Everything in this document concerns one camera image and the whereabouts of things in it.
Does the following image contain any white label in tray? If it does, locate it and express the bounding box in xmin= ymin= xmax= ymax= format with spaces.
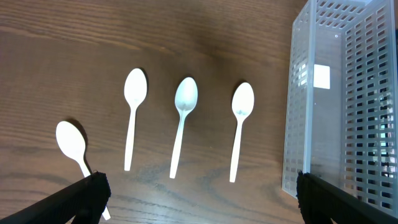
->
xmin=313 ymin=64 xmax=330 ymax=89

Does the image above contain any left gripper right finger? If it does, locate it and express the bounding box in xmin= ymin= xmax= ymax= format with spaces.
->
xmin=297 ymin=172 xmax=397 ymax=224

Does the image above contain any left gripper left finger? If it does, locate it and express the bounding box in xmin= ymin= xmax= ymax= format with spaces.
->
xmin=1 ymin=172 xmax=111 ymax=224

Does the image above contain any white plastic spoon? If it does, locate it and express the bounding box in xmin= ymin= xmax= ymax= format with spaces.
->
xmin=229 ymin=82 xmax=254 ymax=182
xmin=55 ymin=120 xmax=112 ymax=222
xmin=169 ymin=77 xmax=198 ymax=179
xmin=124 ymin=68 xmax=147 ymax=171

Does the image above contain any clear perforated plastic tray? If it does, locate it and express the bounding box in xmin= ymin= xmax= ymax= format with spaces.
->
xmin=282 ymin=0 xmax=397 ymax=216

